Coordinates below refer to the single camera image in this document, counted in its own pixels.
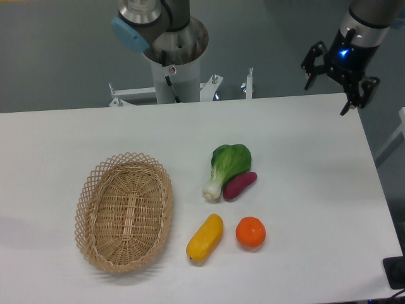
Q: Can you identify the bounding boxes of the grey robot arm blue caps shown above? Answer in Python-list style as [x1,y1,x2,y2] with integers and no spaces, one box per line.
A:
[111,1,403,115]

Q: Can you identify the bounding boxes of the woven wicker basket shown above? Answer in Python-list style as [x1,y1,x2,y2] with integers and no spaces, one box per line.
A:
[75,153,173,273]

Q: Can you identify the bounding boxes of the yellow mango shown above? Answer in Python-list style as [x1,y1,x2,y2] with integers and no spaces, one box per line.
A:
[186,213,224,263]

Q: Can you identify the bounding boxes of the black device at table edge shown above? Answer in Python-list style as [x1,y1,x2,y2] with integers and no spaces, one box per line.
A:
[382,256,404,290]

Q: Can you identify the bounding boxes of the white frame at right edge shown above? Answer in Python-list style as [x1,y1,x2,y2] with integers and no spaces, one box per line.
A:
[375,107,404,167]

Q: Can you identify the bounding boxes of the green bok choy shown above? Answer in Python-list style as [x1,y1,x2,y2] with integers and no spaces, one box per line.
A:
[202,144,252,201]

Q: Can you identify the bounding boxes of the white bracket with bolt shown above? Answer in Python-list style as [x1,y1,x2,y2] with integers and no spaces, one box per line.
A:
[240,67,254,99]

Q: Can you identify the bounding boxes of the black cable on pedestal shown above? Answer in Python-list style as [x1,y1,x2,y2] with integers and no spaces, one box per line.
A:
[160,49,182,104]

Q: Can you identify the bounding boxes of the white metal base frame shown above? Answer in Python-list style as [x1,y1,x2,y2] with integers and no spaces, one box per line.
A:
[108,73,224,107]

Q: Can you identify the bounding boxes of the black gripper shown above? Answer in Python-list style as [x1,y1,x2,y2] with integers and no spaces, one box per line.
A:
[301,27,380,116]

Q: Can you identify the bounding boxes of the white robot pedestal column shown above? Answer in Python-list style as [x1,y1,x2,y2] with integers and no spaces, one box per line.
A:
[138,16,209,105]

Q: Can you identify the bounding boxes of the orange fruit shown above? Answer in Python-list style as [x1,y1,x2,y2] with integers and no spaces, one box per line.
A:
[235,217,266,248]

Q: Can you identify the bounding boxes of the purple sweet potato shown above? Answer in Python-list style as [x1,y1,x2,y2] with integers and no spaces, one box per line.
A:
[223,172,258,201]

